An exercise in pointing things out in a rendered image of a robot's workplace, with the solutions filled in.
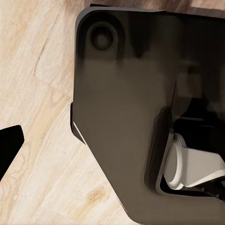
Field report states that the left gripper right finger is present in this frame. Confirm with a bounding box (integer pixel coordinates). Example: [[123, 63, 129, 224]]
[[210, 125, 225, 161]]

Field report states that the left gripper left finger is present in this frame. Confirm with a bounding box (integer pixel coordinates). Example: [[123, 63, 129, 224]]
[[0, 124, 24, 181]]

